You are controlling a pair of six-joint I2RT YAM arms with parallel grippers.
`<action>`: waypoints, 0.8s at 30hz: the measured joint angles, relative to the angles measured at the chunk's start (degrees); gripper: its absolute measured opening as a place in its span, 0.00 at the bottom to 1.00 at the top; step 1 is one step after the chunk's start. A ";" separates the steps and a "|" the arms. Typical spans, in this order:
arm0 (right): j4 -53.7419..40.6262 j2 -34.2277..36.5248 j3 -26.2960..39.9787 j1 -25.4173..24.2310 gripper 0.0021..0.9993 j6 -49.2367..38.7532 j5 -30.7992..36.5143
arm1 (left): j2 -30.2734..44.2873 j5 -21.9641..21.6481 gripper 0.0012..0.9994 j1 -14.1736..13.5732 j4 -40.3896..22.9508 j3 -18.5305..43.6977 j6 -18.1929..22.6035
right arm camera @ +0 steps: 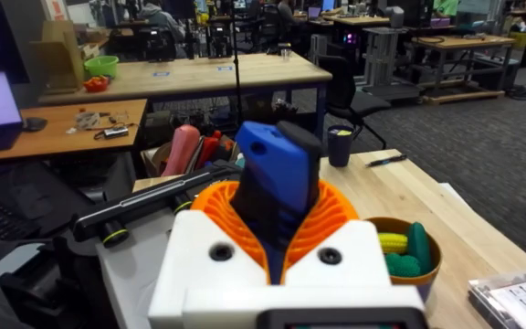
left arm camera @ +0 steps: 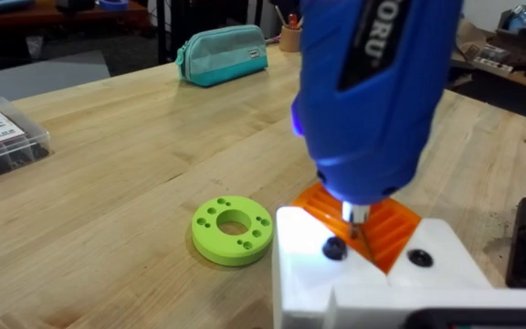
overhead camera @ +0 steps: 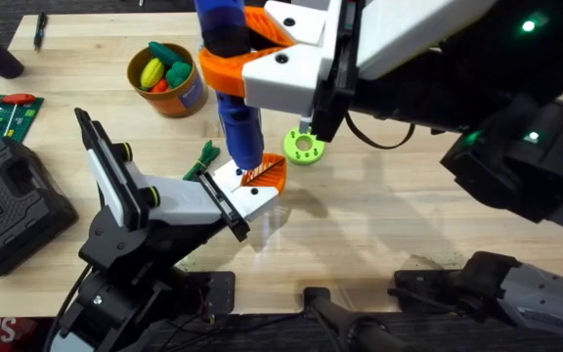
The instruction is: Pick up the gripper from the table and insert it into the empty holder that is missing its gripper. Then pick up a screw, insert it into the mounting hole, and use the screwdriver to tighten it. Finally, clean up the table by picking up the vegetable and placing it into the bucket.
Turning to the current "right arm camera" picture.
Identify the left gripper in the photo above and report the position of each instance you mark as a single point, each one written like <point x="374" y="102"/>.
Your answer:
<point x="135" y="274"/>

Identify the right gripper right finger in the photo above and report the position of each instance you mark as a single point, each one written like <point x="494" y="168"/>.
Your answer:
<point x="350" y="265"/>

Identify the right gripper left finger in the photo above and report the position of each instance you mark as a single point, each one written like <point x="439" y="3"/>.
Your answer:
<point x="208" y="269"/>

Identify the brown tub of toys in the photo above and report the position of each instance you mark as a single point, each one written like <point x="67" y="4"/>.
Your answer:
<point x="420" y="269"/>

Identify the black pen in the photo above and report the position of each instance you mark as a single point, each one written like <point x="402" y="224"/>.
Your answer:
<point x="386" y="161"/>

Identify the dark cup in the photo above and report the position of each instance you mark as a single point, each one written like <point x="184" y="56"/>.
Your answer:
<point x="339" y="148"/>

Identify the box of assorted items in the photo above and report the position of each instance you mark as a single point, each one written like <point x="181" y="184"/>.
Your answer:
<point x="181" y="148"/>

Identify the black laptop keyboard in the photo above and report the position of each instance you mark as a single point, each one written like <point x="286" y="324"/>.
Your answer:
<point x="12" y="205"/>

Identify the small grey device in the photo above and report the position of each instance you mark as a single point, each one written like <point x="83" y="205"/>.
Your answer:
<point x="114" y="132"/>

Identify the small wooden desk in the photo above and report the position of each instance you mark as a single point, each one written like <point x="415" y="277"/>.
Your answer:
<point x="62" y="141"/>

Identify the black office chair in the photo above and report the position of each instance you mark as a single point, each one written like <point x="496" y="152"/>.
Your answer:
<point x="350" y="98"/>

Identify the clear plastic parts box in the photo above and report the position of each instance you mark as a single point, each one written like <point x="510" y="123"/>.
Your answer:
<point x="514" y="301"/>

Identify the black computer mouse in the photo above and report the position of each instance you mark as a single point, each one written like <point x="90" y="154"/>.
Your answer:
<point x="34" y="124"/>

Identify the long wooden table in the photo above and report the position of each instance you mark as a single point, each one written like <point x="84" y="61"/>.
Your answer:
<point x="199" y="75"/>

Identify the black tripod pole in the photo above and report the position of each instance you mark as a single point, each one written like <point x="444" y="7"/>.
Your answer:
<point x="236" y="68"/>

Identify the green bowl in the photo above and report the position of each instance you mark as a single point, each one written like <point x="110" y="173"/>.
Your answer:
<point x="102" y="67"/>

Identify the cardboard box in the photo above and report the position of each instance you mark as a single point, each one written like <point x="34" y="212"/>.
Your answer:
<point x="59" y="55"/>

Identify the person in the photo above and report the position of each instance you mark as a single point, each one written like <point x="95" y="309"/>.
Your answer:
<point x="160" y="20"/>
<point x="445" y="6"/>

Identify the wooden table with metal frame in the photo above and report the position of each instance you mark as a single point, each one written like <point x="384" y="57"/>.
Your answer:
<point x="461" y="43"/>

